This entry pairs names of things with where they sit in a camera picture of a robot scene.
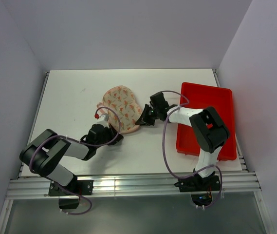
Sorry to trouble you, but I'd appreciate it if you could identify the aluminium rail frame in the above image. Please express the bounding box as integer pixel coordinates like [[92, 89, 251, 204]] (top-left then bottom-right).
[[0, 69, 275, 234]]

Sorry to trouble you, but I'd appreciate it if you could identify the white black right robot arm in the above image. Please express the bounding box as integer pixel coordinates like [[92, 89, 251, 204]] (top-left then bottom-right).
[[135, 91, 230, 190]]

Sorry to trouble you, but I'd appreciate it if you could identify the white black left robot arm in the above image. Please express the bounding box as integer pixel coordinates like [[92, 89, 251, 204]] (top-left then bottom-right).
[[19, 123, 124, 195]]

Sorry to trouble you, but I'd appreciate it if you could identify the red plastic tray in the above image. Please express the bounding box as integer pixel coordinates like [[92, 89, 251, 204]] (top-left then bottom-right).
[[176, 82, 237, 161]]

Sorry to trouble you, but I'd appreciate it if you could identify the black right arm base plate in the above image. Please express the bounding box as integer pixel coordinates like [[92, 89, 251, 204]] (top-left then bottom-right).
[[174, 174, 221, 192]]

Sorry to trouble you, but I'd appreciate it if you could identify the pink mesh laundry bag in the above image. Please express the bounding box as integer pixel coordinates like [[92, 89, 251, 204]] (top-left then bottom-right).
[[97, 85, 142, 135]]

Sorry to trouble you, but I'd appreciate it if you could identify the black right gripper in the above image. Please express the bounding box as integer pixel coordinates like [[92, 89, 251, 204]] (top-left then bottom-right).
[[136, 103, 160, 126]]

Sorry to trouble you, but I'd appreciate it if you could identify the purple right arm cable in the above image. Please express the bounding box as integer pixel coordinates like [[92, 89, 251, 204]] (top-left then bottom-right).
[[162, 90, 223, 210]]

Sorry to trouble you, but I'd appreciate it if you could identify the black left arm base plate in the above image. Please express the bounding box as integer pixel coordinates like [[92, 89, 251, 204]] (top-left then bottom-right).
[[48, 179, 94, 211]]

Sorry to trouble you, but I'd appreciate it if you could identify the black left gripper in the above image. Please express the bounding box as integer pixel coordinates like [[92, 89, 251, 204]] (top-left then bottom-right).
[[95, 124, 123, 148]]

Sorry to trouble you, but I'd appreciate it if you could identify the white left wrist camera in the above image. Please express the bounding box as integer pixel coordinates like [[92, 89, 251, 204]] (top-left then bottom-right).
[[94, 113, 110, 123]]

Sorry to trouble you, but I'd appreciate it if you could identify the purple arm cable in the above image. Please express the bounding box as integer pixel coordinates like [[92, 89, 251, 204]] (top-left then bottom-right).
[[29, 106, 122, 216], [162, 90, 223, 210]]

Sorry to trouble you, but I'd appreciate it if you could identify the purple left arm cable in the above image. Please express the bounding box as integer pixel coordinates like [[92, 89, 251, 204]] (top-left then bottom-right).
[[29, 106, 122, 216]]

